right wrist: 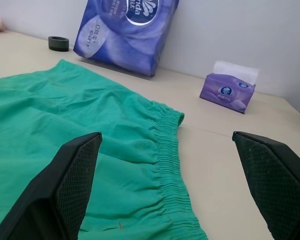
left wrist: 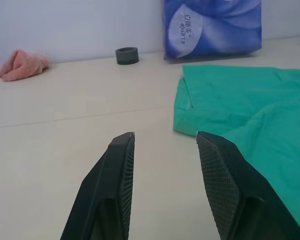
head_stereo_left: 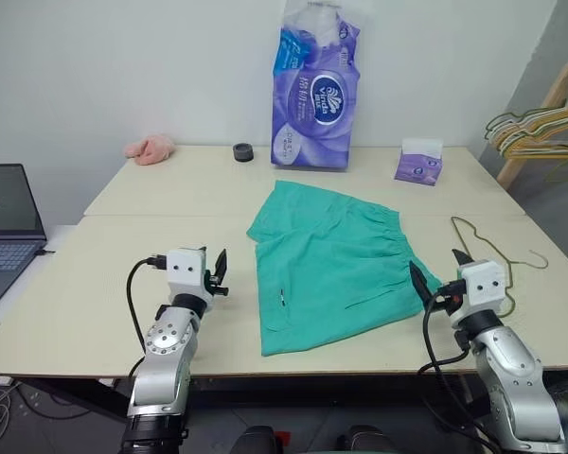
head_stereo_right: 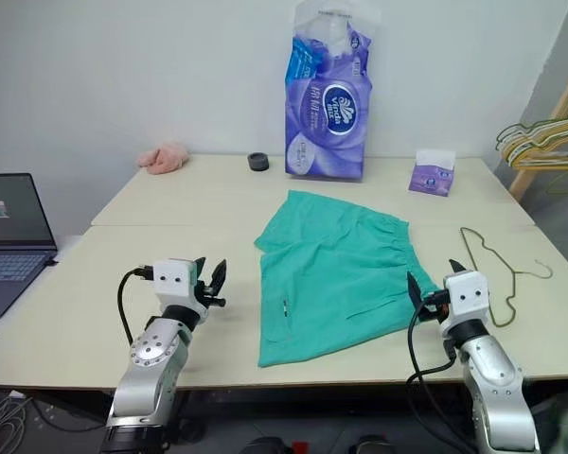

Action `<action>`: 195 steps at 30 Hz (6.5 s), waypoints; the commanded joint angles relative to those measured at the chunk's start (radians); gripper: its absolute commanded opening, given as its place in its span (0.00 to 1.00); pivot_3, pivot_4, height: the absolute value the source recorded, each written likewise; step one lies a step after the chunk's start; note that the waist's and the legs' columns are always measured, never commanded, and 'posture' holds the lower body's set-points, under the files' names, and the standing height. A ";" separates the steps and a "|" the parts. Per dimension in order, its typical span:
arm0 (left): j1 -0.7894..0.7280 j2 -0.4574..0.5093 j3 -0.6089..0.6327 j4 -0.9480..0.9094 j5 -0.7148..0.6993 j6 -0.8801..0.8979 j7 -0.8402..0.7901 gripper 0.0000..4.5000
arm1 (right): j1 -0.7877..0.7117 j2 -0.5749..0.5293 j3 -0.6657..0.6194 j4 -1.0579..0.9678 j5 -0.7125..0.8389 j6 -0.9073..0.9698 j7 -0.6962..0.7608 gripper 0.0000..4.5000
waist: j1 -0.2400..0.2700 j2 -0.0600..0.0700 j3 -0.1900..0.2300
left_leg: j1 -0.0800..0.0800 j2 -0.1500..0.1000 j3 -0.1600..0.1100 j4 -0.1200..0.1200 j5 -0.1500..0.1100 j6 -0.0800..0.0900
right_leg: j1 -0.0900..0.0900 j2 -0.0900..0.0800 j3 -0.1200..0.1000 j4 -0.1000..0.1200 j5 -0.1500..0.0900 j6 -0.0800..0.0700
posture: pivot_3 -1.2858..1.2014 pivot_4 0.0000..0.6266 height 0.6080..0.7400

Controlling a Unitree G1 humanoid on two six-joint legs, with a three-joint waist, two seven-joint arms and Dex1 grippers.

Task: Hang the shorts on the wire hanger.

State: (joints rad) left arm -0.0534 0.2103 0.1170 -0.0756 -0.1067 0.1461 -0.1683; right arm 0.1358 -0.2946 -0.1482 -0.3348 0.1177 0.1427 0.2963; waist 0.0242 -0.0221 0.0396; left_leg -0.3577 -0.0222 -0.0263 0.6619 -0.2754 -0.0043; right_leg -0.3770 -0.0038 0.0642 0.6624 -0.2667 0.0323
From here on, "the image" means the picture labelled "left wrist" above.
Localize pink fluffy towel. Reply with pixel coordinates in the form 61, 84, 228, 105
0, 49, 50, 82

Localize green shorts with orange drawstring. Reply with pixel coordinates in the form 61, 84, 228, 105
172, 64, 300, 237

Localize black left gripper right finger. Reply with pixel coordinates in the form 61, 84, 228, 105
195, 130, 300, 240

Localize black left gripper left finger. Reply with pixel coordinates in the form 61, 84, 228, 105
59, 131, 136, 240

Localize black round ring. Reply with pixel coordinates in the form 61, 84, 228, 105
115, 46, 140, 66

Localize large purple tissue pack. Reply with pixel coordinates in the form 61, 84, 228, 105
163, 0, 263, 62

